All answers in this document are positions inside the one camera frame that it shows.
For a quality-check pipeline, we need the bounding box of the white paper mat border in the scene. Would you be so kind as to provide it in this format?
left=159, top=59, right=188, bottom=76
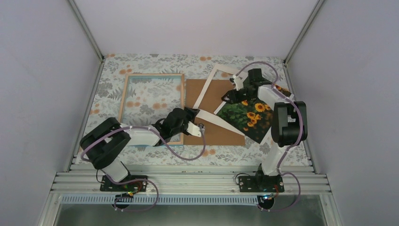
left=192, top=63, right=247, bottom=137

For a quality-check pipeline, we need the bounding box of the sunflower photo print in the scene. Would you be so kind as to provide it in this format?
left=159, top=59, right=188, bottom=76
left=215, top=86, right=294, bottom=145

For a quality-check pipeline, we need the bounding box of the teal wooden picture frame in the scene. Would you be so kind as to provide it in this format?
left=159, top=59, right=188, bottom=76
left=118, top=73, right=185, bottom=126

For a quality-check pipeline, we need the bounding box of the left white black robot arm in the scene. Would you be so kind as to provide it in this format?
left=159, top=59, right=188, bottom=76
left=80, top=107, right=204, bottom=191

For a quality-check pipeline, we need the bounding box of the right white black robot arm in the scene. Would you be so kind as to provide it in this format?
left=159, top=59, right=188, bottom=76
left=222, top=68, right=308, bottom=192

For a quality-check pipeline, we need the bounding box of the floral patterned table mat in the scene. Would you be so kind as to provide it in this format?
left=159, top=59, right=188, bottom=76
left=76, top=53, right=309, bottom=167

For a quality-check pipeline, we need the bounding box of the brown backing board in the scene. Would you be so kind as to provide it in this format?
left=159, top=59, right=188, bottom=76
left=185, top=79, right=245, bottom=146

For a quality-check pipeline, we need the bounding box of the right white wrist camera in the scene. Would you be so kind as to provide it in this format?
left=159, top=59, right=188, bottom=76
left=230, top=75, right=244, bottom=91

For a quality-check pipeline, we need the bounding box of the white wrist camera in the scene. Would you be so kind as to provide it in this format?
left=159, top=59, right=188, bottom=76
left=230, top=75, right=244, bottom=91
left=186, top=122, right=205, bottom=137

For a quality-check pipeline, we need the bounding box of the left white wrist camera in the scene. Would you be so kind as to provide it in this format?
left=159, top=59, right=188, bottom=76
left=186, top=122, right=205, bottom=137

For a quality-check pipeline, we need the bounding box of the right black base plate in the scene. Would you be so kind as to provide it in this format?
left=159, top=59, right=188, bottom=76
left=239, top=175, right=285, bottom=193

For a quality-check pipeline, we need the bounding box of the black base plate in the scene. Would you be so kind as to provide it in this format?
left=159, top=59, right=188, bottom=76
left=239, top=175, right=285, bottom=193
left=99, top=175, right=148, bottom=193

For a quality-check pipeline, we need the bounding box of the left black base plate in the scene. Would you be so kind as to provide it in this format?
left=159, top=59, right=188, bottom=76
left=99, top=175, right=148, bottom=193

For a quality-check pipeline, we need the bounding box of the slotted grey cable duct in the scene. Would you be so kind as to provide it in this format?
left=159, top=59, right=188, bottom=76
left=59, top=194, right=258, bottom=206

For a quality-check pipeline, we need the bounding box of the right aluminium corner post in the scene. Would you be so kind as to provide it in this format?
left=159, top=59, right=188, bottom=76
left=283, top=0, right=326, bottom=67

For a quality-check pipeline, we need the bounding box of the aluminium corner post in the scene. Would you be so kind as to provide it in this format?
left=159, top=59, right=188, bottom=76
left=67, top=0, right=104, bottom=62
left=283, top=0, right=326, bottom=67

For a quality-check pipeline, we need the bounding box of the aluminium rail base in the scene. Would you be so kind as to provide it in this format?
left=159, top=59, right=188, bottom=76
left=39, top=163, right=342, bottom=226

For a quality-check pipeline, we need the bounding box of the left aluminium corner post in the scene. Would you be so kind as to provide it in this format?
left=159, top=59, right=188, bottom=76
left=67, top=0, right=104, bottom=62

